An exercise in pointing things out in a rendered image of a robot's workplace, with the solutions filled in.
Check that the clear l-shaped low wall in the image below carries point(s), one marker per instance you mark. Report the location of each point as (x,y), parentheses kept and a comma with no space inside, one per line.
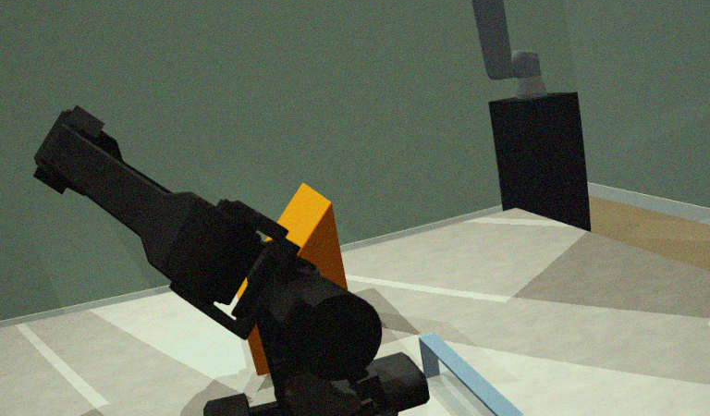
(450,388)

